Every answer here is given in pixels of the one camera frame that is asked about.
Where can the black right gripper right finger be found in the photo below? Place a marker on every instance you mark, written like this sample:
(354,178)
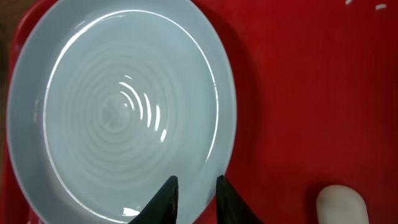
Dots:
(230,206)

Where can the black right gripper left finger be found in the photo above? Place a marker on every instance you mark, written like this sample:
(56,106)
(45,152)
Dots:
(163,207)

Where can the white plastic spoon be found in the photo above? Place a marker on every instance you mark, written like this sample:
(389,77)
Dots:
(339,204)

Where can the light blue plate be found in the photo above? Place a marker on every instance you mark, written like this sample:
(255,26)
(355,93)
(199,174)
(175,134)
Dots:
(109,98)

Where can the red plastic tray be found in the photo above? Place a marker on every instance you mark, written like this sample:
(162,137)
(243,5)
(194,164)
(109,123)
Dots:
(316,100)

